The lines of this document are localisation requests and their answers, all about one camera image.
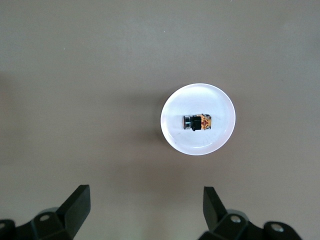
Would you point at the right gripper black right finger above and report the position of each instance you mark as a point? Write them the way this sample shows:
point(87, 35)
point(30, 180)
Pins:
point(215, 217)

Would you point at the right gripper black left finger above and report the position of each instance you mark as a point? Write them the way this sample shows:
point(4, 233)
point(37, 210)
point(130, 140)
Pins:
point(75, 215)

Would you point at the orange black push-button switch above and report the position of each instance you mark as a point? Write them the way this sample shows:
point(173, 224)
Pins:
point(205, 122)

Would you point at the white round bowl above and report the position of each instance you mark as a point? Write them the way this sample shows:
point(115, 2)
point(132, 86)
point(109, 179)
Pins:
point(200, 100)

